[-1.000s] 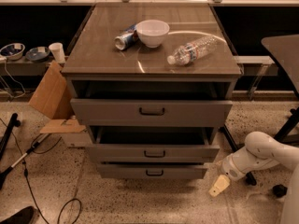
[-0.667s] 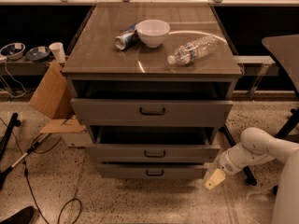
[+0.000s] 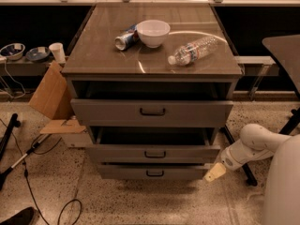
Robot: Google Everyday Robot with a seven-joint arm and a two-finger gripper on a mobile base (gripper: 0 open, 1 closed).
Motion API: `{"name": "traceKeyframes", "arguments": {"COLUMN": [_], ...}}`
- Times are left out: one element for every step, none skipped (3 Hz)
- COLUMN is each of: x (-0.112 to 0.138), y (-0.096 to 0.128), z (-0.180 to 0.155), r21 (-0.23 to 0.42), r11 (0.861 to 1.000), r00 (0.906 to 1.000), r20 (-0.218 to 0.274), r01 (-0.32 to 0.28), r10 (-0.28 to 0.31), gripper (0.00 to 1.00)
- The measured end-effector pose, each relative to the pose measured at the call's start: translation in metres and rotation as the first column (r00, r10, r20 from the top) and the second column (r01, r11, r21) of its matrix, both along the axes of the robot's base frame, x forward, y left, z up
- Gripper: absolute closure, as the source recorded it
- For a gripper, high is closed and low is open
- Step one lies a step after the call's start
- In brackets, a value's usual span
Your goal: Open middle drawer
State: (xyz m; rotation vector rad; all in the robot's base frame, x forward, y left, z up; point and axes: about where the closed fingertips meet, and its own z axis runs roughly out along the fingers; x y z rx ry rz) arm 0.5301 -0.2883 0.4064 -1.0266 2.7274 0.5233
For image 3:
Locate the black left stand foot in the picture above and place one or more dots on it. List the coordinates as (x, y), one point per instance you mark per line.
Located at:
(13, 123)

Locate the grey top drawer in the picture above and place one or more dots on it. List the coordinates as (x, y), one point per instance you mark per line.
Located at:
(152, 113)

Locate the white paper cup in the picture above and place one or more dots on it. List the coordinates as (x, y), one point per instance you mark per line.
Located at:
(58, 53)

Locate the grey drawer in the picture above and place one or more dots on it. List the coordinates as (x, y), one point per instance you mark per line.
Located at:
(152, 145)
(152, 113)
(164, 172)

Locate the blue bowl on shelf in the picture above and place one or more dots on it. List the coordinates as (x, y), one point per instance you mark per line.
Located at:
(38, 54)

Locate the grey low shelf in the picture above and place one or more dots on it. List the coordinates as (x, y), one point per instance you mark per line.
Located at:
(26, 68)

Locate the crushed soda can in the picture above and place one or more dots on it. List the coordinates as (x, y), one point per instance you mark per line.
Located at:
(127, 39)

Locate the white bowl on shelf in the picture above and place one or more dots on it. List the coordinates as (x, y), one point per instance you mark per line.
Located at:
(13, 51)

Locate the black and silver pole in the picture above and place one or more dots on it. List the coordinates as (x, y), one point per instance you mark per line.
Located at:
(36, 145)

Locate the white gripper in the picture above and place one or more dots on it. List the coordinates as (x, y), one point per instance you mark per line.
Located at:
(229, 160)

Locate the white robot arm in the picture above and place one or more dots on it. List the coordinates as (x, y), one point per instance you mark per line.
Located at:
(282, 193)

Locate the black shoe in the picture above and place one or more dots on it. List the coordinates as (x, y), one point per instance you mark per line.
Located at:
(25, 217)

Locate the brown cardboard box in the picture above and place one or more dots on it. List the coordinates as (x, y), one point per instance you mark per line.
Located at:
(52, 99)

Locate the clear plastic water bottle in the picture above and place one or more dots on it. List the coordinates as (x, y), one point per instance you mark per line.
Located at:
(193, 51)

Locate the black stand leg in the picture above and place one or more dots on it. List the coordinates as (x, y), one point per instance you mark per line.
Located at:
(250, 175)

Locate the grey drawer cabinet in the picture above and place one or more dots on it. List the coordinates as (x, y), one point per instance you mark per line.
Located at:
(96, 69)

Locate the grey bottom drawer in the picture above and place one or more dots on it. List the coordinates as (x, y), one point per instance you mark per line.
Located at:
(164, 172)

